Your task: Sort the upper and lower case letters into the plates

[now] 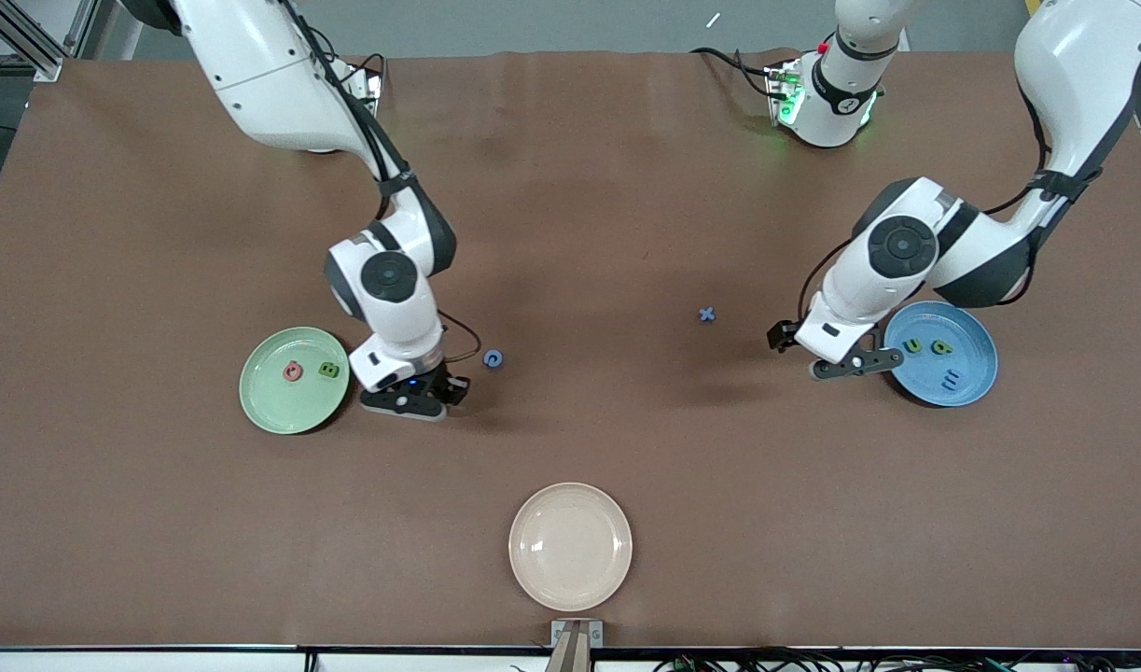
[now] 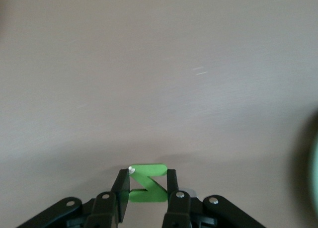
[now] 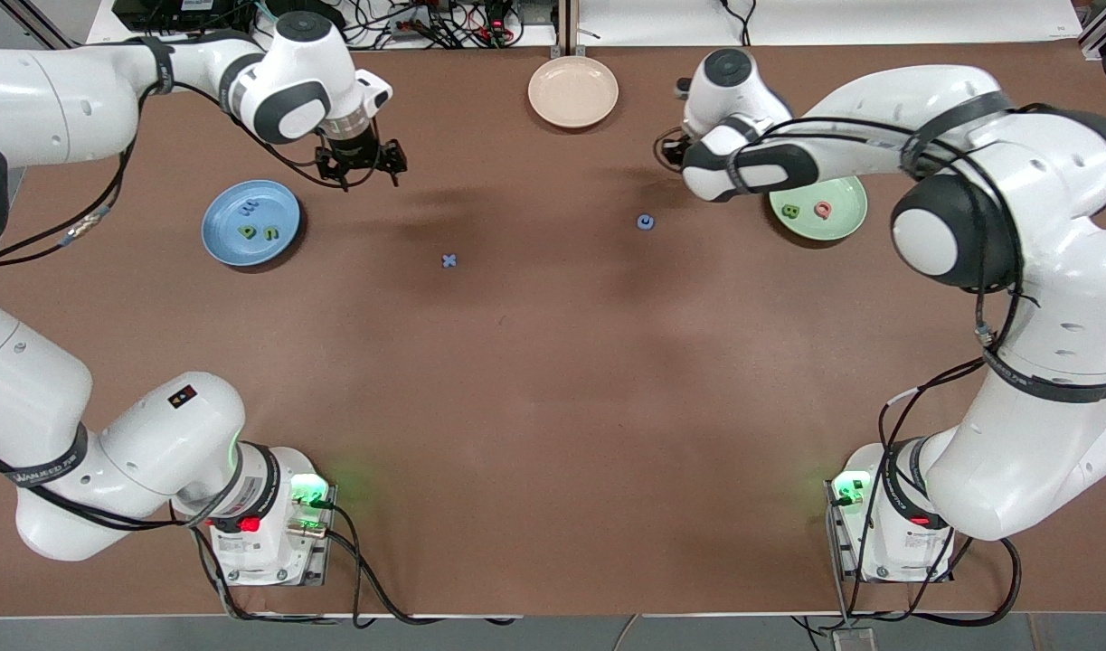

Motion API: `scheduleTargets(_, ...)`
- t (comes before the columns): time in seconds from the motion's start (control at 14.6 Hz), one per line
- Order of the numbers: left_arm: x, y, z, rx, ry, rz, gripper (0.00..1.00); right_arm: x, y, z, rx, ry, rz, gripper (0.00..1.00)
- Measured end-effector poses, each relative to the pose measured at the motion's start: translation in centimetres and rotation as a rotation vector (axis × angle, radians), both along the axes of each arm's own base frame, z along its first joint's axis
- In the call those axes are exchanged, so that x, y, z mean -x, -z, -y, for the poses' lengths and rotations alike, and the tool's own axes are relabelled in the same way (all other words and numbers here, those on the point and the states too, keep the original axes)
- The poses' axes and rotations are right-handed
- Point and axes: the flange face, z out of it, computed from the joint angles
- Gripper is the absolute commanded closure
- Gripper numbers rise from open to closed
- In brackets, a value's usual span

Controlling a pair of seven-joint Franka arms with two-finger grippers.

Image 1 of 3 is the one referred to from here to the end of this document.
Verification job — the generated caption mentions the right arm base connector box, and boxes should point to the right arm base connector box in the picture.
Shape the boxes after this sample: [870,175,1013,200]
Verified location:
[341,61,384,118]

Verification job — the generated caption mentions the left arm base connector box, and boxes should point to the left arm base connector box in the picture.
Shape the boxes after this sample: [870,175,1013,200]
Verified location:
[766,58,806,127]

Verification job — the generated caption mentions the blue plate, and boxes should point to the blue plate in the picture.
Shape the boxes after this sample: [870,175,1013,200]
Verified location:
[883,301,998,408]

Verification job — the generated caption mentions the green plate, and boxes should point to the green plate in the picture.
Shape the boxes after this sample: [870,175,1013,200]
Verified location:
[239,326,352,436]

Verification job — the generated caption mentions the brown table cover mat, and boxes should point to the brown table cover mat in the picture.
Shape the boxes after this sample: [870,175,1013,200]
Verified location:
[0,49,1141,648]

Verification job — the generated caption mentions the beige plate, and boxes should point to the beige plate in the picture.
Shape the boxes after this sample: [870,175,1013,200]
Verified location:
[508,482,633,612]

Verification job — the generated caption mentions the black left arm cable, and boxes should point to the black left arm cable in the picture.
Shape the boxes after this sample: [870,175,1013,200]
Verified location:
[797,89,1056,328]

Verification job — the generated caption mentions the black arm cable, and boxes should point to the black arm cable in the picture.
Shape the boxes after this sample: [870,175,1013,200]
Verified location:
[281,0,485,363]
[797,89,1056,328]

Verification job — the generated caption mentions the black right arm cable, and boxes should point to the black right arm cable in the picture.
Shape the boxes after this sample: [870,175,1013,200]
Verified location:
[281,0,485,363]

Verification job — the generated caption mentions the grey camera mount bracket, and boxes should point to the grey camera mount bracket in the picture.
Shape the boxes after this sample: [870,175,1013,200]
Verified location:
[544,620,605,672]

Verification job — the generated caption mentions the black base cable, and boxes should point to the black base cable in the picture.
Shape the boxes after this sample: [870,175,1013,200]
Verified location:
[689,45,786,99]

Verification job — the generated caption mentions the white table edge rail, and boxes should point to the white table edge rail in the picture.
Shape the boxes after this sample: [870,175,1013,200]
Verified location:
[0,644,1141,672]

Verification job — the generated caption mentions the aluminium frame profile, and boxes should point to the aluminium frame profile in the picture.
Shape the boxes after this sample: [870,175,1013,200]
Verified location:
[0,0,100,83]

